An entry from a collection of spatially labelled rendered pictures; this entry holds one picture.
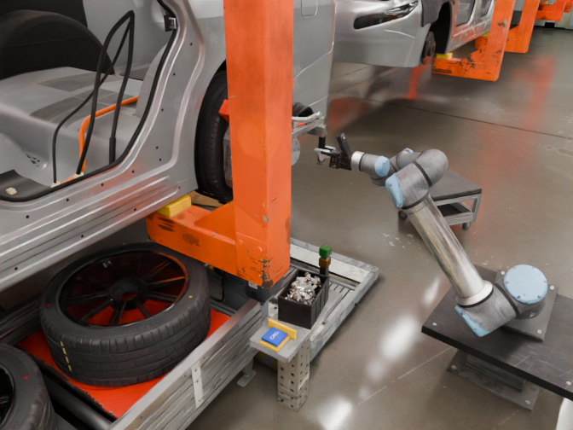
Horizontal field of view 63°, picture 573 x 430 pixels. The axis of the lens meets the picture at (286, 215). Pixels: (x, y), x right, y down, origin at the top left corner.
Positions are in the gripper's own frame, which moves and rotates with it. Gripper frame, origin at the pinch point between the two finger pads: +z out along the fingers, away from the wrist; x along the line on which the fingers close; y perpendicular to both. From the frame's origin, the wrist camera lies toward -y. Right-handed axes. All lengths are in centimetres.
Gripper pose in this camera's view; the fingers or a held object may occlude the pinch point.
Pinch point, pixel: (318, 148)
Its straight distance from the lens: 241.0
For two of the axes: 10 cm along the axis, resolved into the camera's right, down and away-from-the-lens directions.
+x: 5.4, -4.1, 7.4
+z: -8.4, -2.7, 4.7
